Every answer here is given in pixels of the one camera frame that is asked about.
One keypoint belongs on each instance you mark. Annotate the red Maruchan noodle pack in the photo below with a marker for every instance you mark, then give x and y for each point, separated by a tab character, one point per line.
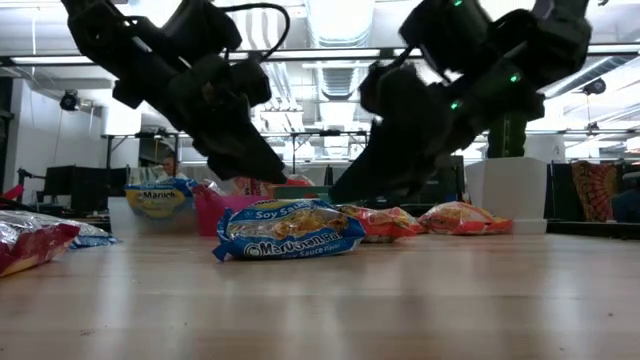
207	190
30	245
250	188

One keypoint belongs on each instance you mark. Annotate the pink plastic bin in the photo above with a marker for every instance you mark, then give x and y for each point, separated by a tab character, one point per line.
205	215

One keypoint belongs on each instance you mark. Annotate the blue Maruchan noodle pack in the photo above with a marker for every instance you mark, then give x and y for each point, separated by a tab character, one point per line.
290	230
95	240
160	197

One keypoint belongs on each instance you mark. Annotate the orange Maruchan noodle pack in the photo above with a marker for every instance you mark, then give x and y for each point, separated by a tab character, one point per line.
385	225
465	220
300	181

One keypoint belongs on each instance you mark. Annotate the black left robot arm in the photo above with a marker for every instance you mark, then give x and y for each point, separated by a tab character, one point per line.
125	45

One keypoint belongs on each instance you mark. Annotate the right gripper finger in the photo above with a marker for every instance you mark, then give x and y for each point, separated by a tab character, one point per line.
395	160
350	198

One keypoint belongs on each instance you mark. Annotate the black background monitor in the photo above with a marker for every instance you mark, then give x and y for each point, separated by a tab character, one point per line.
456	180

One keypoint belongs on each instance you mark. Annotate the black ceiling spotlight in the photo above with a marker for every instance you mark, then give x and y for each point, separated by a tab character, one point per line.
595	86
70	100

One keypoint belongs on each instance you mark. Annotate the teal plastic bin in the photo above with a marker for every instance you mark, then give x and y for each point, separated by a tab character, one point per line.
300	193

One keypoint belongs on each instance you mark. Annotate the white plant pot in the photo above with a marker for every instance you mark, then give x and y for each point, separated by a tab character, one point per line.
520	190

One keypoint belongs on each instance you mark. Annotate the clear plastic bin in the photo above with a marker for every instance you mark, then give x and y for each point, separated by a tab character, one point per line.
117	220

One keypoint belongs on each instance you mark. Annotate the red background object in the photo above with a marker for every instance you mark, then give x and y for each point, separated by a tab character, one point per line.
12	193

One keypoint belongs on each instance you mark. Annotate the person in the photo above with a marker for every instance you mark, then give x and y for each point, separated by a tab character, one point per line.
172	167

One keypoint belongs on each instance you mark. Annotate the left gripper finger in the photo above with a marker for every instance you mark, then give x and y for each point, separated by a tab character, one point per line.
250	175
235	140

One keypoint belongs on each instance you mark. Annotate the green cactus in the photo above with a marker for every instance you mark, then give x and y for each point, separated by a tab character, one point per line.
507	140

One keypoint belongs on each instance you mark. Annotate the colourful patterned cloth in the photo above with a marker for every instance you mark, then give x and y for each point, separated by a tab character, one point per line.
595	190

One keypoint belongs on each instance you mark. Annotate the black background screens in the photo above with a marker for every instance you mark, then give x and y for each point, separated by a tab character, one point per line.
75	187

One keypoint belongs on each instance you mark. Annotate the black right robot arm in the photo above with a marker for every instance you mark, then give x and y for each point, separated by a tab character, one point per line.
540	35

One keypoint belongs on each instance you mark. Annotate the dark background furniture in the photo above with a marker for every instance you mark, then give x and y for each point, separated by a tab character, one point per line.
627	200

